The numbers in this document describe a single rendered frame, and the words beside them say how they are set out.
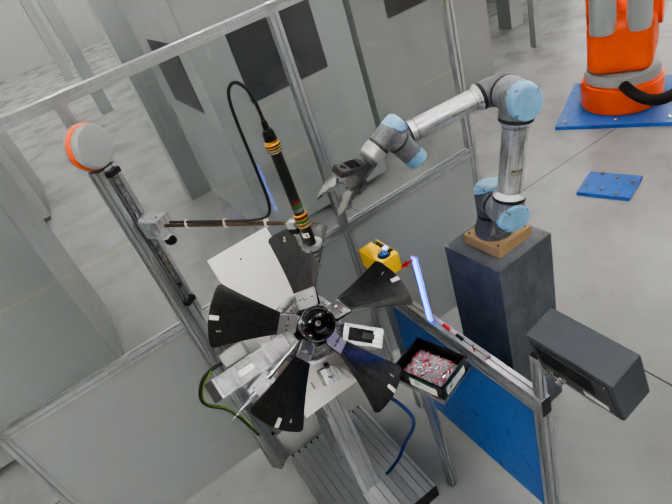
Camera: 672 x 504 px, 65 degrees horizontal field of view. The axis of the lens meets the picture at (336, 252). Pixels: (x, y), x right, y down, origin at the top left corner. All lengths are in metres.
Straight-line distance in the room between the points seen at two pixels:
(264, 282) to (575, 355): 1.12
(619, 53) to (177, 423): 4.34
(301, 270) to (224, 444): 1.37
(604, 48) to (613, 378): 4.01
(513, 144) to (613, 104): 3.43
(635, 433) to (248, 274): 1.88
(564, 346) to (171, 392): 1.77
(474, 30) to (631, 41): 1.72
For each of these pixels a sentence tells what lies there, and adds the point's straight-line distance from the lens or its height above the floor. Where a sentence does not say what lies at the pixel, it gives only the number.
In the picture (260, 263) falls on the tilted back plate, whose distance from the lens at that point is 2.04.
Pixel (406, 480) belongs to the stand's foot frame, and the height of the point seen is 0.08.
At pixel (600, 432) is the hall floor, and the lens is 2.85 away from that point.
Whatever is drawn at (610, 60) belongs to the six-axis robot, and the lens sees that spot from 5.21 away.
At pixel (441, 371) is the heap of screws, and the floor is 0.85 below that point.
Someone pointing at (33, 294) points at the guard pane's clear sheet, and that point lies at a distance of 2.28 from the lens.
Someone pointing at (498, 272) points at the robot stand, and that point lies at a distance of 2.11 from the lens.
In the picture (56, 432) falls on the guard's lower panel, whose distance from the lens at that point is 2.62.
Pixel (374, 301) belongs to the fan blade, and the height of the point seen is 1.17.
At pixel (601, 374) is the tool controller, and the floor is 1.23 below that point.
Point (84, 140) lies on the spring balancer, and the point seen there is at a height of 1.91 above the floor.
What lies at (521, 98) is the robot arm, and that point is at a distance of 1.81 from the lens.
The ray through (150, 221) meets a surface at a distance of 1.98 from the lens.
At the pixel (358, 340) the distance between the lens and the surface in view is 1.93.
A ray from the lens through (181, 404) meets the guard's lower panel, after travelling 2.69.
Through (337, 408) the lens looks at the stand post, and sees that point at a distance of 2.23.
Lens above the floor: 2.35
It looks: 34 degrees down
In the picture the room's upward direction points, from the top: 20 degrees counter-clockwise
